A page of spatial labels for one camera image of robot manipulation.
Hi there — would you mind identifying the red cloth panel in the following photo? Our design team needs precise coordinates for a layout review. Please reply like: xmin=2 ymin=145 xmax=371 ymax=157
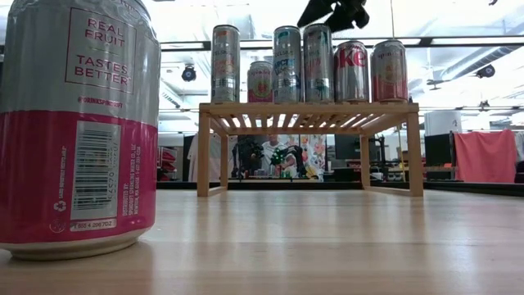
xmin=453 ymin=129 xmax=517 ymax=184

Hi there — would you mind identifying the wooden slatted shelf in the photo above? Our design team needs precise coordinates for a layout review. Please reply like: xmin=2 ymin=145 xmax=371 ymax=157
xmin=196 ymin=100 xmax=425 ymax=198

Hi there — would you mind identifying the black cabinet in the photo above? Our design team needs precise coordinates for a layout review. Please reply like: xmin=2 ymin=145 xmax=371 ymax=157
xmin=424 ymin=131 xmax=455 ymax=181

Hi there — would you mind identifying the black overhead crossbar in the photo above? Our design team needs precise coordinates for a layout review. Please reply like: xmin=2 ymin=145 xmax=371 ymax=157
xmin=0 ymin=35 xmax=524 ymax=53

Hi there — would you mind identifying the black monitor screen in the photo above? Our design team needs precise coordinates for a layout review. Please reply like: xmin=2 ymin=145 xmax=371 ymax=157
xmin=334 ymin=134 xmax=362 ymax=161

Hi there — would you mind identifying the pink silver Spindrift can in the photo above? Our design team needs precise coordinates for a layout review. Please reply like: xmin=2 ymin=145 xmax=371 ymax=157
xmin=0 ymin=0 xmax=161 ymax=261
xmin=246 ymin=60 xmax=274 ymax=103
xmin=370 ymin=39 xmax=409 ymax=103

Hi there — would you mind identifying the black distant stand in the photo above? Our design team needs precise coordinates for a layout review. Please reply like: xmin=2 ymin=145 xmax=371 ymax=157
xmin=370 ymin=134 xmax=388 ymax=181

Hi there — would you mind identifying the slim can with black lid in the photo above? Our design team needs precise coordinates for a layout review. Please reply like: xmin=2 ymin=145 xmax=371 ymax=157
xmin=273 ymin=25 xmax=304 ymax=104
xmin=210 ymin=24 xmax=242 ymax=103
xmin=302 ymin=23 xmax=335 ymax=103

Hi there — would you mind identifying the floral hanging garment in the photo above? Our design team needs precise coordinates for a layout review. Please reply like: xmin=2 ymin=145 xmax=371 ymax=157
xmin=300 ymin=134 xmax=328 ymax=179

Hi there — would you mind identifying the white cylinder container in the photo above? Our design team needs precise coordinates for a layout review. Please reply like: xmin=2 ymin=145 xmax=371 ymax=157
xmin=423 ymin=109 xmax=463 ymax=136

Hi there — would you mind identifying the red folded stack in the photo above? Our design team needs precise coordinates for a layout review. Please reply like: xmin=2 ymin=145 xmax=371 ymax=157
xmin=162 ymin=147 xmax=178 ymax=181

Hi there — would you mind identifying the white hanging T-shirt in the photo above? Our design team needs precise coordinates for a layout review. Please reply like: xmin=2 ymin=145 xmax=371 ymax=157
xmin=187 ymin=133 xmax=241 ymax=183

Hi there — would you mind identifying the distant can cluster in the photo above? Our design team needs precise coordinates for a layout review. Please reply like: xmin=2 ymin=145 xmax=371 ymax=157
xmin=245 ymin=170 xmax=296 ymax=179

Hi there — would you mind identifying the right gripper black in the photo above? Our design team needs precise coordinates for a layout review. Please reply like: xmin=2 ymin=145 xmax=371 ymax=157
xmin=296 ymin=0 xmax=371 ymax=34

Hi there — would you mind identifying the silver Diet Coke can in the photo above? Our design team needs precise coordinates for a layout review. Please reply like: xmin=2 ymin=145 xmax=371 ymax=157
xmin=333 ymin=40 xmax=370 ymax=103

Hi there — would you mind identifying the person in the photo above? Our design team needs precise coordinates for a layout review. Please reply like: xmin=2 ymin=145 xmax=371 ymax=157
xmin=261 ymin=134 xmax=300 ymax=177

